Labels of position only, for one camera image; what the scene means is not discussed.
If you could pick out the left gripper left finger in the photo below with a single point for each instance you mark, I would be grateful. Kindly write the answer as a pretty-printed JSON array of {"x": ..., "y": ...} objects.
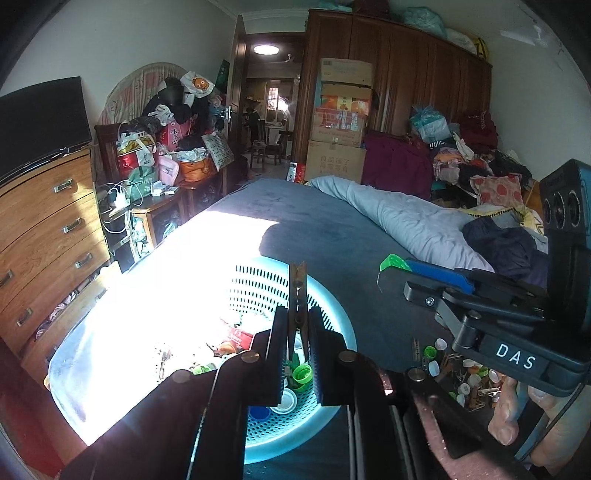
[{"x": 267, "y": 383}]

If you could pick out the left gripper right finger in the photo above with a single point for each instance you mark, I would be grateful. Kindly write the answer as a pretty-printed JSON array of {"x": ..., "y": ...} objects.
[{"x": 328, "y": 375}]

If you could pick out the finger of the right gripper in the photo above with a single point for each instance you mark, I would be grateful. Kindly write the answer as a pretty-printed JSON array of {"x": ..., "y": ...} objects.
[
  {"x": 453, "y": 278},
  {"x": 434, "y": 298}
]

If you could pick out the wooden clothespin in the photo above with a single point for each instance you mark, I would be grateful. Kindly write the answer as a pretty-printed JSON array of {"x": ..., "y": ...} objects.
[{"x": 297, "y": 308}]

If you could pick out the green plastic cap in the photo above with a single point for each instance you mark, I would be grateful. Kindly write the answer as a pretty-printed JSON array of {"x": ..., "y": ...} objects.
[{"x": 394, "y": 261}]

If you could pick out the person's right hand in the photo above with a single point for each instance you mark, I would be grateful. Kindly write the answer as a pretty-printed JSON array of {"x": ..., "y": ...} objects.
[{"x": 547, "y": 429}]

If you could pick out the green bottle cap in basket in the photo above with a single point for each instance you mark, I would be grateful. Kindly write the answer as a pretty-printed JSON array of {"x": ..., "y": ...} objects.
[{"x": 301, "y": 378}]

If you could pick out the white cap in basket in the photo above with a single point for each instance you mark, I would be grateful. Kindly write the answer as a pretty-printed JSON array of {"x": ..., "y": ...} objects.
[{"x": 288, "y": 403}]

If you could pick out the light blue duvet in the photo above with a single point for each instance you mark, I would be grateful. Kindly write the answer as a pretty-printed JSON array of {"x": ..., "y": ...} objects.
[{"x": 430, "y": 233}]

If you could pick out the navy padded jacket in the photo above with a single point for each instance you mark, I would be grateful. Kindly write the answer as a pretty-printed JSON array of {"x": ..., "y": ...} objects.
[{"x": 512, "y": 252}]

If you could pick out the red floral pillow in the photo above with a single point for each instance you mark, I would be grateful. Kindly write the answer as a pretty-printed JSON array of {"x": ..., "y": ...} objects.
[{"x": 499, "y": 191}]

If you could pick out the light blue perforated basket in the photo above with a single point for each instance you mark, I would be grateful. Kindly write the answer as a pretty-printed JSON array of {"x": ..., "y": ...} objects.
[{"x": 122, "y": 350}]

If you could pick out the magenta cloth pile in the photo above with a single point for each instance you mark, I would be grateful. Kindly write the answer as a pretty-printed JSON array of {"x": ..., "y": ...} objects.
[{"x": 393, "y": 164}]

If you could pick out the dark blue bed sheet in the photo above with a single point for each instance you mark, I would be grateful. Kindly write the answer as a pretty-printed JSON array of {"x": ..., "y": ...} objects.
[{"x": 282, "y": 221}]

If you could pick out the bottom plain cardboard box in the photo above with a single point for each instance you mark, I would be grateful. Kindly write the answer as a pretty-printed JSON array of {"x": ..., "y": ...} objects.
[{"x": 326, "y": 159}]

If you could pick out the plain cardboard box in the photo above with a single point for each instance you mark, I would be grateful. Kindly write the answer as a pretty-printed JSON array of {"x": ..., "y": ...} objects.
[
  {"x": 326, "y": 159},
  {"x": 347, "y": 71}
]

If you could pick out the red printed cardboard box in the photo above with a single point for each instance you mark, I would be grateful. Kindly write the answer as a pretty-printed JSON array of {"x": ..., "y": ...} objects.
[{"x": 338, "y": 126}]

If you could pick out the orange bag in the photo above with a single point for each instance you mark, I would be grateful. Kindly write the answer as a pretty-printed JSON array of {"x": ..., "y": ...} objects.
[{"x": 197, "y": 171}]

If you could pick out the orange printed cardboard box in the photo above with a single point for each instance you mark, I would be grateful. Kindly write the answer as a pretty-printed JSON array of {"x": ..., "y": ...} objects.
[{"x": 345, "y": 97}]

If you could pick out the dark wooden wardrobe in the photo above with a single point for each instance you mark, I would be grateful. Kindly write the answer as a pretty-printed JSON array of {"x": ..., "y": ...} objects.
[{"x": 411, "y": 68}]

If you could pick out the dark wooden side table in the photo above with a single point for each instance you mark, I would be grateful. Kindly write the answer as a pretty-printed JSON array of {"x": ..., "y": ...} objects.
[{"x": 134, "y": 228}]

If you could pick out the top plain cardboard box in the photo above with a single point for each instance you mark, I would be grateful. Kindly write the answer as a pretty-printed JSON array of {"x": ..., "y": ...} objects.
[{"x": 347, "y": 71}]

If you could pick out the wooden chest of drawers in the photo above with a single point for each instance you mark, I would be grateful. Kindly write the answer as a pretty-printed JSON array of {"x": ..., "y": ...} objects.
[{"x": 51, "y": 241}]

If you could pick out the wooden room door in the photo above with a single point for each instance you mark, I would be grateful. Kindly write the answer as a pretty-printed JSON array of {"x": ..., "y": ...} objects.
[{"x": 233, "y": 126}]

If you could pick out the white ceiling fan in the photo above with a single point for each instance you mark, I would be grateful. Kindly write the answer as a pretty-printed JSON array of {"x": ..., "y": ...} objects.
[{"x": 533, "y": 35}]

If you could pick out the round ceiling light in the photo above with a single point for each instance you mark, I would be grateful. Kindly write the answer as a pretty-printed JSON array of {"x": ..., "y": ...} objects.
[{"x": 266, "y": 50}]

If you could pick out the black flat television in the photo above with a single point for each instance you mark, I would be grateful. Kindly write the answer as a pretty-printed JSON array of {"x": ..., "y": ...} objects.
[{"x": 40, "y": 123}]

